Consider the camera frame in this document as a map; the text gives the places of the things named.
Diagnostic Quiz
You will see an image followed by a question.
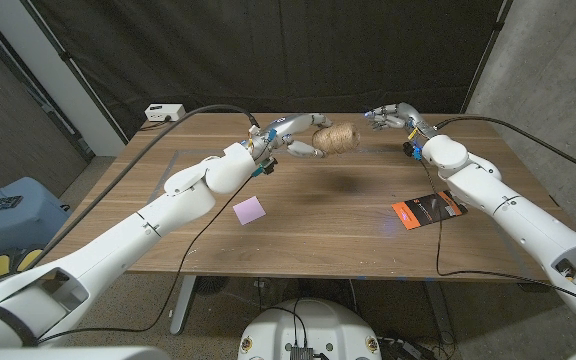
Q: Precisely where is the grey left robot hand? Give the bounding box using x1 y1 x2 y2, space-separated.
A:
247 113 334 160

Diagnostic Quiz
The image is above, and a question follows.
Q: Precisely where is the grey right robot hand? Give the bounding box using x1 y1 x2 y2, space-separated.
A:
365 102 439 141

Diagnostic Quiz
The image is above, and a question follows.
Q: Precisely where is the brown twine spool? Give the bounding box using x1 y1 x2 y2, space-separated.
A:
311 121 362 156

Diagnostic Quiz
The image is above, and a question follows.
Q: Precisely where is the pink sticky note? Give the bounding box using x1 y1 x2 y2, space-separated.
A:
232 195 267 226

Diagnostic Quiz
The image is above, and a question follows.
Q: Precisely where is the orange and black package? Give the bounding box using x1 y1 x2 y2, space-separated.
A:
391 189 469 231

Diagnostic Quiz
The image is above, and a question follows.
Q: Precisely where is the black backdrop curtain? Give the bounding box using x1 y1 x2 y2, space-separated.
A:
20 0 507 141

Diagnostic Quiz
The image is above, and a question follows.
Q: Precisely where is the black backdrop stand pole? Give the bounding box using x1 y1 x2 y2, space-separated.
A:
20 0 130 145
461 0 514 114

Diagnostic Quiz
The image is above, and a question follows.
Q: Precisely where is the white power outlet box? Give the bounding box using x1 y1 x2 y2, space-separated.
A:
144 103 187 123

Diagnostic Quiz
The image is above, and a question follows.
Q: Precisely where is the black ribbed round object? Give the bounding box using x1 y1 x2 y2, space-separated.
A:
195 275 230 297

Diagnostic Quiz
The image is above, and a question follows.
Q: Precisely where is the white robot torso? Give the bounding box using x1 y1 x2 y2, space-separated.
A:
237 298 383 360

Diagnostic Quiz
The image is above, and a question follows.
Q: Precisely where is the grey table leg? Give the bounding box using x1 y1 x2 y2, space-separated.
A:
169 274 199 336

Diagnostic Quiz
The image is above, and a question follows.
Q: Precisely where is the grey power strip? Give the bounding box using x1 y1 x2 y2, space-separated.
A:
381 338 437 360

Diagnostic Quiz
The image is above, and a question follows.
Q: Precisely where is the blue plastic container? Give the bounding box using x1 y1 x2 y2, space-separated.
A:
0 176 72 254

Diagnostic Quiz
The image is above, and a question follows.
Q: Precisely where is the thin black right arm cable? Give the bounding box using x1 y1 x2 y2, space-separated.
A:
417 157 576 316

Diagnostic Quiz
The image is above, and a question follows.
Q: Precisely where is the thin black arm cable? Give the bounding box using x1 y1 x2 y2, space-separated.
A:
37 172 259 345
417 157 576 316

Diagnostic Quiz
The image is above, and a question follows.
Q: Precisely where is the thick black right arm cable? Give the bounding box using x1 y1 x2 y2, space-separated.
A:
432 115 576 181

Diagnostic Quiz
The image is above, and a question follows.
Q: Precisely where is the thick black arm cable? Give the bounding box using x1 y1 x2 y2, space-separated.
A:
25 103 261 271
432 115 576 181

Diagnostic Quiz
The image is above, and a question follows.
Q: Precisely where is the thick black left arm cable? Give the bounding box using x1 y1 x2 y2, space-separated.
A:
25 103 261 271

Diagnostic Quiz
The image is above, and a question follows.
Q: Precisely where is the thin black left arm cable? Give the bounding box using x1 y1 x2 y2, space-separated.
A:
37 172 259 345

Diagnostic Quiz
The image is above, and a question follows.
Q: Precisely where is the black torso cable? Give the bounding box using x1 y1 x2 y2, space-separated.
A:
266 298 310 351

